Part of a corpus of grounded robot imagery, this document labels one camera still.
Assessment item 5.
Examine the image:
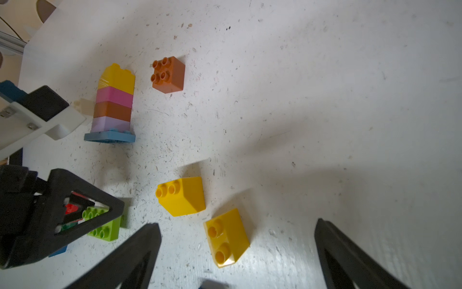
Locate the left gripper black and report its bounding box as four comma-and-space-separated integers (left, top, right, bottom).
1, 165, 125, 269

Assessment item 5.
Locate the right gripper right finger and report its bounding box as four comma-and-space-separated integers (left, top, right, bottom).
315, 219, 407, 289

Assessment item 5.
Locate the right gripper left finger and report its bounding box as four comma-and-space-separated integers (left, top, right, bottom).
67, 223, 162, 289

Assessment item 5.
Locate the lime green lego brick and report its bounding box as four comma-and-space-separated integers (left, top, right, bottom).
82, 207, 122, 242

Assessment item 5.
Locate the light blue lego brick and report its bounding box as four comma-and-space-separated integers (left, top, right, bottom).
84, 130, 136, 143

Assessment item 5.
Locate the purple lego brick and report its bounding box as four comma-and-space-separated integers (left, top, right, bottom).
91, 116, 130, 132

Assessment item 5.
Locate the orange lego brick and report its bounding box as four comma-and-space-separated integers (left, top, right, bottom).
93, 101, 132, 122
150, 56, 185, 93

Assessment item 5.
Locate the pink lego brick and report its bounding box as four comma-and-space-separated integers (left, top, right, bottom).
96, 86, 134, 108

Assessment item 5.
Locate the yellow lego brick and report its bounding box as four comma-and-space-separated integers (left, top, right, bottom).
97, 63, 135, 95
155, 177, 206, 217
203, 208, 250, 268

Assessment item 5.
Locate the blue lego brick left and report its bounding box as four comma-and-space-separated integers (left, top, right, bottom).
49, 246, 67, 258

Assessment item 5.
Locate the dark green lego brick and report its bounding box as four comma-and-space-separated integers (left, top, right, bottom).
61, 222, 78, 232

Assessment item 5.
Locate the red lego brick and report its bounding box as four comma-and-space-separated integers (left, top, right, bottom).
65, 204, 79, 215

